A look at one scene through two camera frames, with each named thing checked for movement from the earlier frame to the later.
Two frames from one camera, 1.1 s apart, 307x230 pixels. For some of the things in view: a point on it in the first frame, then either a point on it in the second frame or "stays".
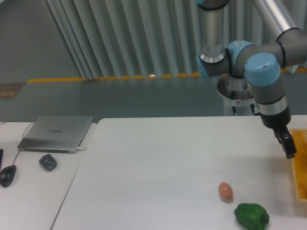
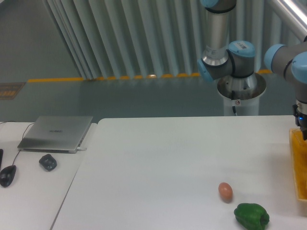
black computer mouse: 7,175 stays
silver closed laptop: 55,134 stays
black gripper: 277,120 → 301,120
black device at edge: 1,155 stays
